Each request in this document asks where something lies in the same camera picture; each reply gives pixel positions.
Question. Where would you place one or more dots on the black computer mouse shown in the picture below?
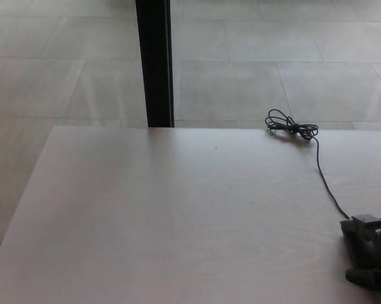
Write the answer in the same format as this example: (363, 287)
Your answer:
(347, 228)

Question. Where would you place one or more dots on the black vertical window post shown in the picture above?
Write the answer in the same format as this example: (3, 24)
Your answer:
(155, 63)

